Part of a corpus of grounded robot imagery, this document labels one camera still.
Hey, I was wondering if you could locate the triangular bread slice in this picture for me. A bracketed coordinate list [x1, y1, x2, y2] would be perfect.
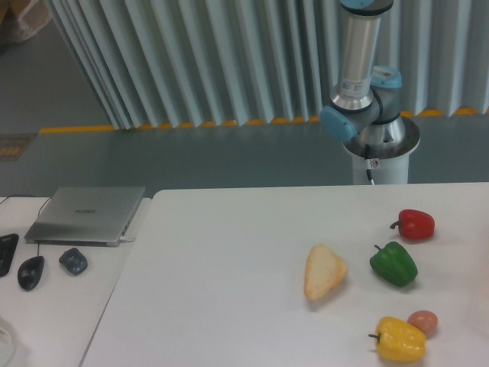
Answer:
[303, 244, 348, 300]

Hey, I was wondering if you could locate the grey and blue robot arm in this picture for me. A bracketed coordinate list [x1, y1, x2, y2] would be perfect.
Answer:
[319, 1, 405, 148]

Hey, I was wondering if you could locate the white folding partition screen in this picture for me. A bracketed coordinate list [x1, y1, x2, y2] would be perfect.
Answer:
[48, 1, 488, 128]

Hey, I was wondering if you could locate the silver closed laptop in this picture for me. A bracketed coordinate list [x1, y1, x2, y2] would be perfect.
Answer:
[24, 187, 145, 246]

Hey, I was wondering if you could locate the green bell pepper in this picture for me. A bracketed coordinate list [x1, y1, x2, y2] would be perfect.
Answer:
[369, 242, 418, 287]

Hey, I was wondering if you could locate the red bell pepper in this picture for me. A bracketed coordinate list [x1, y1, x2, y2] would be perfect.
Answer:
[390, 209, 436, 241]

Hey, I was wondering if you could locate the dark grey small controller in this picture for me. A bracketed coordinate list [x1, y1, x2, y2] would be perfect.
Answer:
[59, 248, 88, 276]

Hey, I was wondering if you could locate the yellow bell pepper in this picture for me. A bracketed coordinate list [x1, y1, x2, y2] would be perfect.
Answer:
[368, 317, 426, 362]

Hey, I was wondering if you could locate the brown egg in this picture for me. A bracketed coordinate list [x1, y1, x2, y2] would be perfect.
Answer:
[407, 310, 439, 336]

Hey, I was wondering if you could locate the black computer mouse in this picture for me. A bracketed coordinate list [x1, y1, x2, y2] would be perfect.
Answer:
[18, 255, 45, 291]

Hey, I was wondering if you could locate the black keyboard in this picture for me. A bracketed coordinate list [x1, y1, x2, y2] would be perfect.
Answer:
[0, 233, 19, 278]

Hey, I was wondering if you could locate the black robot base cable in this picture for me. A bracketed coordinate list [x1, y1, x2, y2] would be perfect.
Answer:
[364, 144, 376, 187]

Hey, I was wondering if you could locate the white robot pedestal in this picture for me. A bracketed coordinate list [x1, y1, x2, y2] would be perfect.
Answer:
[344, 116, 420, 185]

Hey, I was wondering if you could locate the black mouse cable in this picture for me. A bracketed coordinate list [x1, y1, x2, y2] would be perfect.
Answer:
[0, 194, 53, 258]

